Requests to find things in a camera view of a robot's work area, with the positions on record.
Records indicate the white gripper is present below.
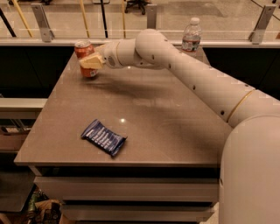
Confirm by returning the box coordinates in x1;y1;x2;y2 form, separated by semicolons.
79;42;121;69

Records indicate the red coke can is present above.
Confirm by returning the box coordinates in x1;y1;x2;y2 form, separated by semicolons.
74;40;97;78

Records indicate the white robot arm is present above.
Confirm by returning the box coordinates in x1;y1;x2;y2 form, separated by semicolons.
80;29;280;224

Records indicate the black office chair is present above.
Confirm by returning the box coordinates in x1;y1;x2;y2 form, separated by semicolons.
124;0;151;15

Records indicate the blue snack bag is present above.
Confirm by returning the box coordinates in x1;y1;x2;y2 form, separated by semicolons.
80;119;126;157

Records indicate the clear plastic water bottle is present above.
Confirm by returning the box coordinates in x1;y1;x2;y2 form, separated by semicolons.
181;17;202;56

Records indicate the grey upper drawer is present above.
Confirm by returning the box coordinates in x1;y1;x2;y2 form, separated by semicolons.
34;177;219;202

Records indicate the grey drawer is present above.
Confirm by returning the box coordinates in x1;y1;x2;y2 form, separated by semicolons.
34;177;219;202
61;205;214;222

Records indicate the grey lower drawer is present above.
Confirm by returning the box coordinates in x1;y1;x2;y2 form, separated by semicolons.
61;205;214;222

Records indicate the cardboard box clutter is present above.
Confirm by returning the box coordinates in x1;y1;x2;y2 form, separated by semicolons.
27;190;76;224

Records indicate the metal railing post left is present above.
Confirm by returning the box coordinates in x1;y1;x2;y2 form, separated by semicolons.
31;3;54;43

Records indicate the metal railing post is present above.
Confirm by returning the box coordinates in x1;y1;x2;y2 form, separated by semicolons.
248;5;276;45
31;3;54;43
146;4;157;29

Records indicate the metal railing post middle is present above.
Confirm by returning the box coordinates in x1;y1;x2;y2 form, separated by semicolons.
146;4;157;29

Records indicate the metal railing post right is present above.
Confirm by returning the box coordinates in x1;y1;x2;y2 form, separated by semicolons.
248;5;276;45

